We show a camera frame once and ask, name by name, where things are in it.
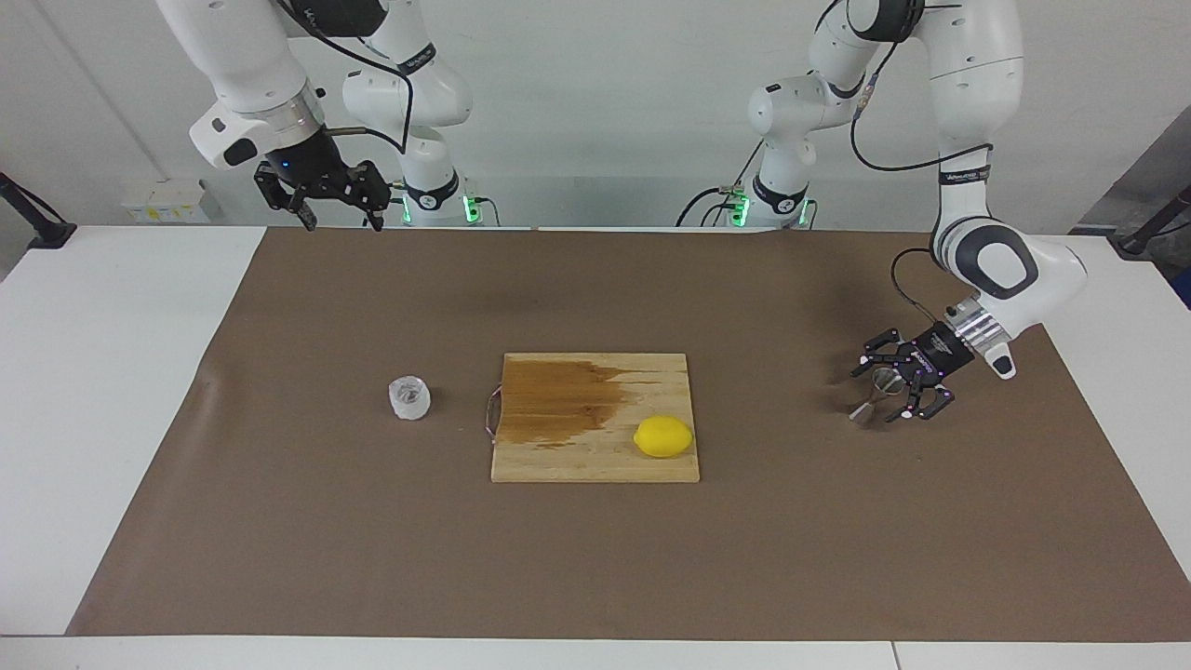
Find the small clear plastic cup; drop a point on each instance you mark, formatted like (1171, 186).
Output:
(409, 398)

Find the brown paper table mat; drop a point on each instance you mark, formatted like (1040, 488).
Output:
(279, 558)

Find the white box yellow labels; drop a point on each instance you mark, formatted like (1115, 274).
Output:
(166, 203)

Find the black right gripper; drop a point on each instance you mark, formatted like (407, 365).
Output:
(312, 163)

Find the yellow lemon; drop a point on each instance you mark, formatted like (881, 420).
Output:
(663, 437)

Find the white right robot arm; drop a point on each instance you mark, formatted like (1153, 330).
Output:
(242, 56)

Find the black clamp stand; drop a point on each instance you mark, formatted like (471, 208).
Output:
(42, 231)
(1149, 233)

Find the blue object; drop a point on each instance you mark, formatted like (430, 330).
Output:
(1186, 288)

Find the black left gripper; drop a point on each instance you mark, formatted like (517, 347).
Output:
(942, 352)

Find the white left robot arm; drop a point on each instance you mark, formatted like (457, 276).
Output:
(977, 93)

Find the steel double jigger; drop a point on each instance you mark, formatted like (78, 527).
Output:
(865, 414)

